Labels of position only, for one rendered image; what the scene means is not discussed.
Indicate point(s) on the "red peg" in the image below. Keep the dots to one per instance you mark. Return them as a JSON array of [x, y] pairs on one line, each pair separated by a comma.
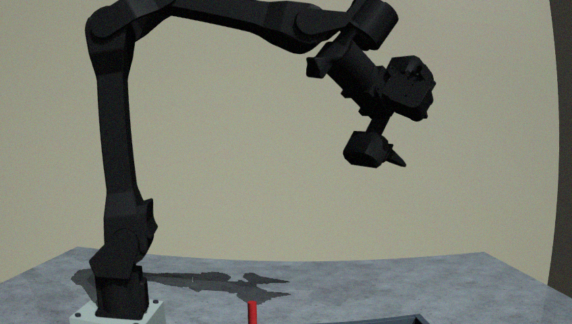
[[252, 312]]

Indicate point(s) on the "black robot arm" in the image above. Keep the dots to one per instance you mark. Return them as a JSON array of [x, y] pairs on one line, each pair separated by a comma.
[[297, 27]]

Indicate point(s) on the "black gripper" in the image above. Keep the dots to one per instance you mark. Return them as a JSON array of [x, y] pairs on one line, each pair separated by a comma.
[[371, 148]]

